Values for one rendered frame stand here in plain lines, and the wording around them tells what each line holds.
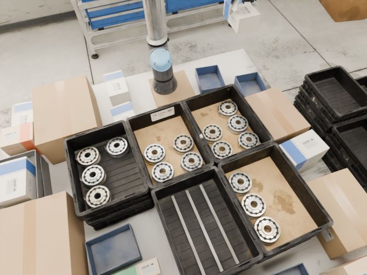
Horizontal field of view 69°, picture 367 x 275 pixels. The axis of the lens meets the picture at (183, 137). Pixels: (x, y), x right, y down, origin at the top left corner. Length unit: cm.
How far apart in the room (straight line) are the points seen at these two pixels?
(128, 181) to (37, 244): 42
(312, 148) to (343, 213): 30
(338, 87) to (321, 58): 106
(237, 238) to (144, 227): 43
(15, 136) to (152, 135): 70
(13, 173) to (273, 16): 327
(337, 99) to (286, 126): 84
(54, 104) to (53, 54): 197
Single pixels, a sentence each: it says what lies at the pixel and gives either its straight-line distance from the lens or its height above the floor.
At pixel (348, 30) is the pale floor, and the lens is 384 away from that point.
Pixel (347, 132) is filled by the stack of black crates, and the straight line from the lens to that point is 219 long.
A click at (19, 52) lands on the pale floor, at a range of 374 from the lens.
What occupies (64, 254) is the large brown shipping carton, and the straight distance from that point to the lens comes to 117.
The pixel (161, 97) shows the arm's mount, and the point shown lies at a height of 78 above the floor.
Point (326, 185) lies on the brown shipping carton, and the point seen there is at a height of 86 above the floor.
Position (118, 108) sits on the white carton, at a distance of 157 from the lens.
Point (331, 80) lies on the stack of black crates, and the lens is 232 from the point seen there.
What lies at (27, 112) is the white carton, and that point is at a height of 79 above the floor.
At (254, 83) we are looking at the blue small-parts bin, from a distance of 180.
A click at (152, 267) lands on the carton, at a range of 121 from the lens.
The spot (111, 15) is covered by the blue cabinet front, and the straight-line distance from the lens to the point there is 302.
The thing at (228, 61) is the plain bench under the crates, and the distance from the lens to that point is 194.
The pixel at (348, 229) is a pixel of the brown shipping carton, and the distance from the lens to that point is 128.
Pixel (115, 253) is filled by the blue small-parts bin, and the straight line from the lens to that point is 131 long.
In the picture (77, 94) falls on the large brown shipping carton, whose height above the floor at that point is 90.
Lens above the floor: 195
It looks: 56 degrees down
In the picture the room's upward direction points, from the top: 3 degrees counter-clockwise
